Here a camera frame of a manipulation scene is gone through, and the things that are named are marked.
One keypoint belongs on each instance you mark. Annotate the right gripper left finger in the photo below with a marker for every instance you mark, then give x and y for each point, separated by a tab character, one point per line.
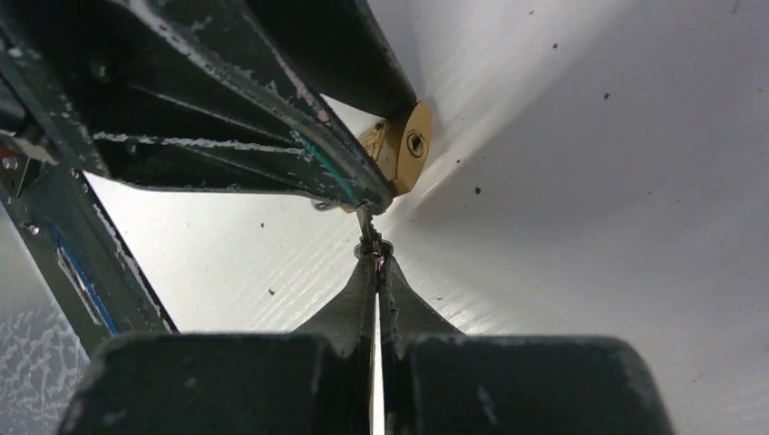
314	380

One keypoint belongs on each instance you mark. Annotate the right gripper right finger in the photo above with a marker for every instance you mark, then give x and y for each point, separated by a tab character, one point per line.
438	380

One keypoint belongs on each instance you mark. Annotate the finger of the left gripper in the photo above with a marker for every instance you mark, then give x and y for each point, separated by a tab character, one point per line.
161	95
339	48

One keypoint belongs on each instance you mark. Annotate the brass padlock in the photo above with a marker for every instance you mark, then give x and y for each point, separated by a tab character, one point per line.
370	160

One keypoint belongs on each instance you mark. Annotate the small key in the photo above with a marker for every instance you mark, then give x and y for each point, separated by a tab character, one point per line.
371	242

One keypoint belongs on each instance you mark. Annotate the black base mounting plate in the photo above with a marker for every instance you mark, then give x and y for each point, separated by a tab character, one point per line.
93	275

